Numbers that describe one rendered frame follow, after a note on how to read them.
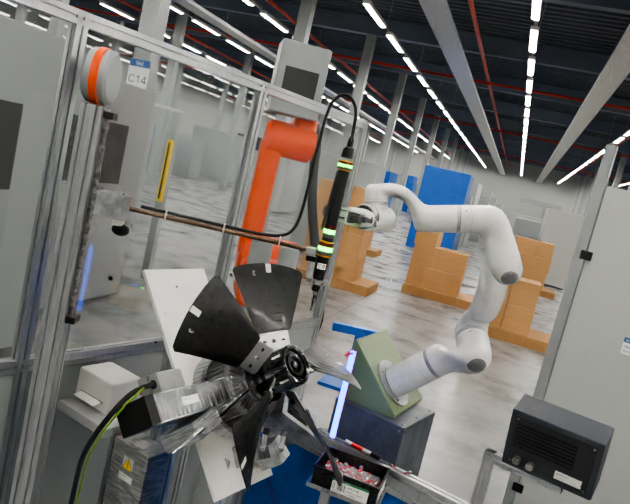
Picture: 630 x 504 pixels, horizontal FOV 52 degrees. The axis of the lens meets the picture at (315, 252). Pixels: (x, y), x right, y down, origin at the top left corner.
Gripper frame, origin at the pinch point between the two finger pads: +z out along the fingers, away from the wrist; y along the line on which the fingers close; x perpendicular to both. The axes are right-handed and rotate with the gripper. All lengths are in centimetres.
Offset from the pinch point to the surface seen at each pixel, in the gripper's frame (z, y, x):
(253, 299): 9.3, 16.4, -31.1
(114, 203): 41, 48, -11
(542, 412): -29, -65, -42
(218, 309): 33.6, 9.1, -30.2
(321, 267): 4.5, -1.4, -15.9
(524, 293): -743, 116, -95
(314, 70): -307, 238, 91
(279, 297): 3.8, 11.1, -29.0
